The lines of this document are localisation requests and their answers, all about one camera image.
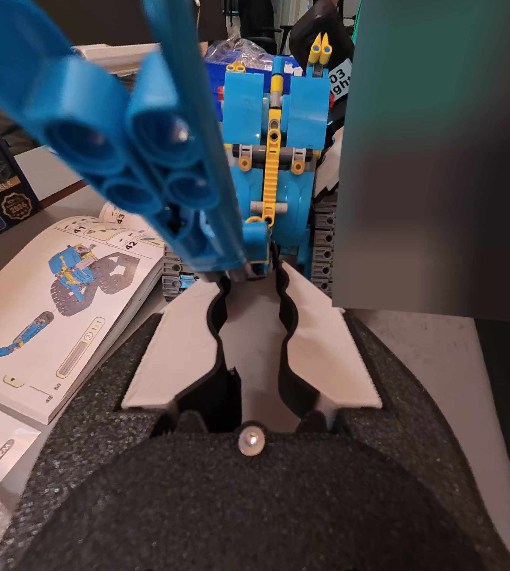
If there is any small blue beam assembly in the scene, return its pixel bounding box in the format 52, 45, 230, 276
0, 0, 278, 284

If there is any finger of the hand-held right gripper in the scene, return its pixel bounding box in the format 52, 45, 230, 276
314, 133, 345, 202

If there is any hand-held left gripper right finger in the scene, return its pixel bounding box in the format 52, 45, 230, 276
278, 261, 383, 430

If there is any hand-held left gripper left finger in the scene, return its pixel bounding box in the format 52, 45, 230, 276
121, 277, 232, 416

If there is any instruction booklet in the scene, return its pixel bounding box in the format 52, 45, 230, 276
0, 201, 167, 425

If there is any blue toy vehicle body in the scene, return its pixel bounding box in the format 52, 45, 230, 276
220, 33, 333, 270

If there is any black perforated pad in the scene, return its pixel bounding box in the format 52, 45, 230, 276
473, 317, 510, 571

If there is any blue bin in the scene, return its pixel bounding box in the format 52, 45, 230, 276
205, 54, 305, 128

